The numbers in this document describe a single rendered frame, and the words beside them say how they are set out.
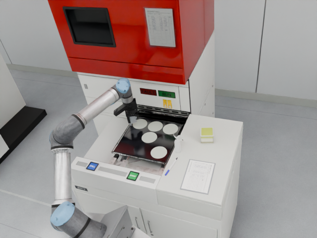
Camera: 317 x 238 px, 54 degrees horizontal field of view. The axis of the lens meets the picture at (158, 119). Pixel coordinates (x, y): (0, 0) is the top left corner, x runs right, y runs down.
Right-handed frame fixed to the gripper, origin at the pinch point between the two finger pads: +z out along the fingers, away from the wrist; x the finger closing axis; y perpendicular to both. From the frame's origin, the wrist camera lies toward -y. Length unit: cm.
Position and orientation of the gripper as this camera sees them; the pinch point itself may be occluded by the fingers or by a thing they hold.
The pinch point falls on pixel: (129, 123)
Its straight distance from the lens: 213.2
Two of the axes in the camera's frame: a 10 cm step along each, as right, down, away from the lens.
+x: -1.1, -6.4, 7.6
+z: 1.2, 7.5, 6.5
